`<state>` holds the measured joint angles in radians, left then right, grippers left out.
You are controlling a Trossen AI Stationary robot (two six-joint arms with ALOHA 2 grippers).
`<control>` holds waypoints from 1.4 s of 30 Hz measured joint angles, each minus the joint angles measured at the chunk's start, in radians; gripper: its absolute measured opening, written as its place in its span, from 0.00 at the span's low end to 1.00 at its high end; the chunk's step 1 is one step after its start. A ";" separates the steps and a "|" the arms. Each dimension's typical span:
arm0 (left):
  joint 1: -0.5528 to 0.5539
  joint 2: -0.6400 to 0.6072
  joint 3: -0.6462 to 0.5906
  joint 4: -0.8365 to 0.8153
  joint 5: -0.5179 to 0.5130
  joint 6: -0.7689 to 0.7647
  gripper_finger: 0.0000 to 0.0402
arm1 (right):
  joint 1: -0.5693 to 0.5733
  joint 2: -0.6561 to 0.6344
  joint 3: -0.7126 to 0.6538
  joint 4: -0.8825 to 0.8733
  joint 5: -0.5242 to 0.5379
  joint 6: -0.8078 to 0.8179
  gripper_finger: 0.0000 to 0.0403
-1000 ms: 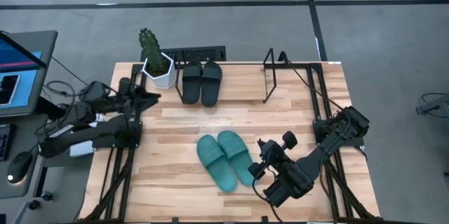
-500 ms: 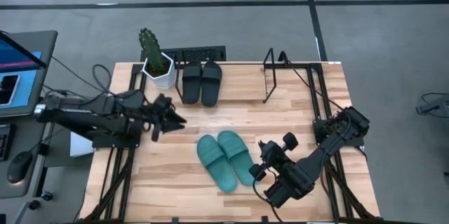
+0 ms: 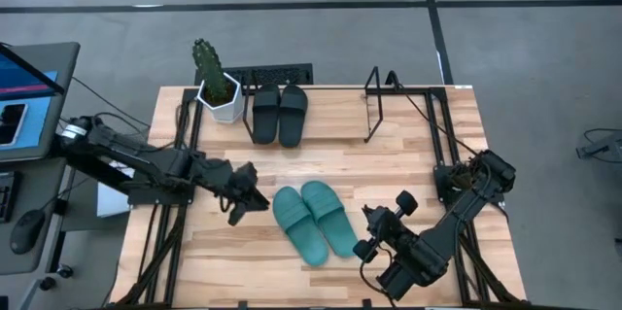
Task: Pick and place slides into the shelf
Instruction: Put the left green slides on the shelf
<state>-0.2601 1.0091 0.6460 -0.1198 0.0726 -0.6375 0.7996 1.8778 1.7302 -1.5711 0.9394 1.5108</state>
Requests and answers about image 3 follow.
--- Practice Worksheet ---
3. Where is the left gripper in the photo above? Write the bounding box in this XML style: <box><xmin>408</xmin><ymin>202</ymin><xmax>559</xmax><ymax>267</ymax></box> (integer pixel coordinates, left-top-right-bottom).
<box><xmin>213</xmin><ymin>159</ymin><xmax>271</xmax><ymax>227</ymax></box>

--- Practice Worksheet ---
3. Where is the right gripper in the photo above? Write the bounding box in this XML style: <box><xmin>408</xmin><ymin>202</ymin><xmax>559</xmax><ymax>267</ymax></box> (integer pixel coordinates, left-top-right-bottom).
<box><xmin>353</xmin><ymin>190</ymin><xmax>419</xmax><ymax>262</ymax></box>

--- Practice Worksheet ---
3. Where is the green slide sandal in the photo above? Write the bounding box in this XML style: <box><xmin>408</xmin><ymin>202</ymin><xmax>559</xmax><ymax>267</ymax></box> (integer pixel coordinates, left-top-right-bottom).
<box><xmin>299</xmin><ymin>180</ymin><xmax>360</xmax><ymax>259</ymax></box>
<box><xmin>271</xmin><ymin>186</ymin><xmax>330</xmax><ymax>268</ymax></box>

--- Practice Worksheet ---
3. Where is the black slide sandal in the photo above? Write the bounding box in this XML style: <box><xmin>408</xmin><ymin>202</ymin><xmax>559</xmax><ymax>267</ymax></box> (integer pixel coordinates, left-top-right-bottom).
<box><xmin>278</xmin><ymin>84</ymin><xmax>310</xmax><ymax>149</ymax></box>
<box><xmin>251</xmin><ymin>83</ymin><xmax>282</xmax><ymax>146</ymax></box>

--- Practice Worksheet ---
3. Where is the black-framed wooden shelf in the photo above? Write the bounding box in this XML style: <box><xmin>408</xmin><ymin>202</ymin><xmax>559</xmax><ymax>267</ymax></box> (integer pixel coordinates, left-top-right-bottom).
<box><xmin>240</xmin><ymin>64</ymin><xmax>386</xmax><ymax>146</ymax></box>

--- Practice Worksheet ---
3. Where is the white hexagonal planter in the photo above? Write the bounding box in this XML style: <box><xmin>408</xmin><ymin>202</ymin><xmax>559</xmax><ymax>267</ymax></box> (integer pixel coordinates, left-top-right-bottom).
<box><xmin>195</xmin><ymin>71</ymin><xmax>244</xmax><ymax>124</ymax></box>

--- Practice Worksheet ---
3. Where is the white box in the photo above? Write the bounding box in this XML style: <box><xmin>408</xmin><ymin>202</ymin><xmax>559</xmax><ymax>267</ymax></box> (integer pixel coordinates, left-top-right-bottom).
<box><xmin>95</xmin><ymin>161</ymin><xmax>133</xmax><ymax>219</ymax></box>

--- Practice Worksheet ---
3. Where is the black keyboard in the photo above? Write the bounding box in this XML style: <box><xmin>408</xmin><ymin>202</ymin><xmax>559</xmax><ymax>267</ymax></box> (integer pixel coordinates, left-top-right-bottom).
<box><xmin>193</xmin><ymin>62</ymin><xmax>315</xmax><ymax>86</ymax></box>
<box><xmin>0</xmin><ymin>170</ymin><xmax>21</xmax><ymax>224</ymax></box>

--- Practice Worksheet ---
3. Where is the green cactus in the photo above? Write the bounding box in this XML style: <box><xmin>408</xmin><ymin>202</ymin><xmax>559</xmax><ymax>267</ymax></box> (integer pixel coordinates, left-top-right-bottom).
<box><xmin>191</xmin><ymin>37</ymin><xmax>230</xmax><ymax>106</ymax></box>

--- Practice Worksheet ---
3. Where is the grey desk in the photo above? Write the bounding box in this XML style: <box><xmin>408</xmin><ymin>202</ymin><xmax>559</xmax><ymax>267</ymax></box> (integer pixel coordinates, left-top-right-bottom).
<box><xmin>0</xmin><ymin>156</ymin><xmax>82</xmax><ymax>277</ymax></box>

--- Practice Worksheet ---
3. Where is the black computer mouse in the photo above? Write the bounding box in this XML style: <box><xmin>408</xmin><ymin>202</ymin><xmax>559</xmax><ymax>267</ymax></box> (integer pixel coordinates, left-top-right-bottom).
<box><xmin>9</xmin><ymin>208</ymin><xmax>47</xmax><ymax>256</ymax></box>

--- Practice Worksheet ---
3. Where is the grey laptop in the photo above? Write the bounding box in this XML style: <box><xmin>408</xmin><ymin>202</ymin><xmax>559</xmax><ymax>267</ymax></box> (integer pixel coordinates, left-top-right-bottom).
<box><xmin>0</xmin><ymin>41</ymin><xmax>82</xmax><ymax>164</ymax></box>

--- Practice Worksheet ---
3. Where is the black smartphone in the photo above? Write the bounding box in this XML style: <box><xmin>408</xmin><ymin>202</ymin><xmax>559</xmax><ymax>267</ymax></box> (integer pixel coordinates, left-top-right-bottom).
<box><xmin>0</xmin><ymin>102</ymin><xmax>29</xmax><ymax>147</ymax></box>

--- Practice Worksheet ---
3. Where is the black cable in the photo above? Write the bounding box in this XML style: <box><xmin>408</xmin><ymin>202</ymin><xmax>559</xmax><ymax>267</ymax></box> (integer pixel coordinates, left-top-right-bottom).
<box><xmin>386</xmin><ymin>70</ymin><xmax>482</xmax><ymax>158</ymax></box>
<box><xmin>57</xmin><ymin>75</ymin><xmax>153</xmax><ymax>130</ymax></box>

